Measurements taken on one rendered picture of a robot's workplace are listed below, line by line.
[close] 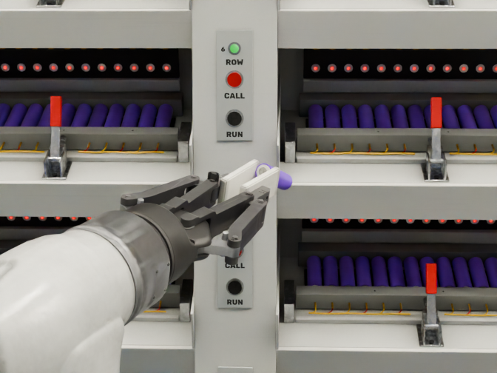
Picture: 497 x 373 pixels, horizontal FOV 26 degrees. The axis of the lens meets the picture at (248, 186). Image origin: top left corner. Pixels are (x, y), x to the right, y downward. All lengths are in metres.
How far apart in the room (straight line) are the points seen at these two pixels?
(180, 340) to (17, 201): 0.25
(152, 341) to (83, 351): 0.48
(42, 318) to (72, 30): 0.52
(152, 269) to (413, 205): 0.44
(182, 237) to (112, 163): 0.36
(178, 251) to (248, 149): 0.31
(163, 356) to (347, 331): 0.22
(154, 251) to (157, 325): 0.43
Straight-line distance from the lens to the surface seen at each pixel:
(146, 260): 0.87
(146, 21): 1.21
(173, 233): 0.92
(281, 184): 1.14
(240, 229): 0.97
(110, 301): 0.82
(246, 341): 1.26
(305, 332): 1.28
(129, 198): 1.00
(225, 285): 1.24
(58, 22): 1.22
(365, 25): 1.20
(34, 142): 1.31
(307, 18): 1.20
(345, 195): 1.22
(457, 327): 1.31
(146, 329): 1.29
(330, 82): 1.36
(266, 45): 1.19
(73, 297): 0.80
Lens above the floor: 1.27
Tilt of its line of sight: 10 degrees down
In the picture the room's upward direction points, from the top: straight up
